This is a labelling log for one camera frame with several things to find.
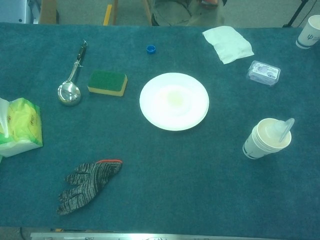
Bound green yellow sponge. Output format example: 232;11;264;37
87;69;129;98

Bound white round plate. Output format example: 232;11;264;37
139;72;210;132

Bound grey striped work glove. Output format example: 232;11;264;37
56;158;124;216

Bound white paper napkin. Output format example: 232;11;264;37
201;25;255;65

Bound white cup with spoon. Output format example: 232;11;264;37
241;117;293;160

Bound person in olive clothes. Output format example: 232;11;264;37
151;0;226;27

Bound clear box purple label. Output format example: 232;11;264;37
246;60;281;88

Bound wooden leg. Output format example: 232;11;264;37
112;0;119;25

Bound translucent plastic spoon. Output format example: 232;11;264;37
273;117;296;143

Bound yellow green tissue pack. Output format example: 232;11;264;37
0;97;44;158

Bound brown cardboard box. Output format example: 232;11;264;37
38;0;60;25

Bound white tissue sheet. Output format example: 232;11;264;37
0;97;12;138

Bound grey metal cabinet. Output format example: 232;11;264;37
18;0;42;25

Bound single printed paper cup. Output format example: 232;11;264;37
295;14;320;50

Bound black tripod leg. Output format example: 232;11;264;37
282;0;310;28

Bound steel ladle black handle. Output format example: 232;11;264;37
57;39;89;107

